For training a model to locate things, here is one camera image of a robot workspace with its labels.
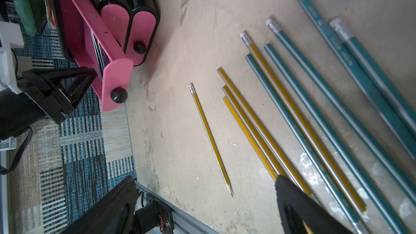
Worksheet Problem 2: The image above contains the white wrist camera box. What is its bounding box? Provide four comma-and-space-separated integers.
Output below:
1, 21, 24, 94

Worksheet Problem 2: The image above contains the yellow pencil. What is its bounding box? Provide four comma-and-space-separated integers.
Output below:
188, 83, 234, 197
222, 86, 286, 176
223, 96, 278, 182
217, 68, 314, 198

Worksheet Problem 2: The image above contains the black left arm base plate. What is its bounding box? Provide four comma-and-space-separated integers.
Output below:
133, 200, 174, 234

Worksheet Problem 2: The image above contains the green pencil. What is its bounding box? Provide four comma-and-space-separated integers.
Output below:
240, 32, 367, 213
264, 43, 408, 234
265, 17, 416, 204
245, 54, 369, 234
298, 0, 416, 160
329, 17, 416, 134

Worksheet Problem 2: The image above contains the green book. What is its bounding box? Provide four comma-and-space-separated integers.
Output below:
3, 0, 49, 37

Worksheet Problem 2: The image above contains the pink top drawer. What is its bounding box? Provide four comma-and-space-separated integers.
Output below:
58, 0, 133, 112

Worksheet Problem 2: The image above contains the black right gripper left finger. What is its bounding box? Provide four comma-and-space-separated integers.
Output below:
62, 176, 139, 234

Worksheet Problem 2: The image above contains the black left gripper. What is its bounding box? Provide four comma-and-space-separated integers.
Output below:
1, 67, 97, 140

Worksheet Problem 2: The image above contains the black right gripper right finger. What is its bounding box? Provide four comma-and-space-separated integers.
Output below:
275, 175, 351, 234

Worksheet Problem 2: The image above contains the black drawer knob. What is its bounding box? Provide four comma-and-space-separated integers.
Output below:
110, 87, 128, 104

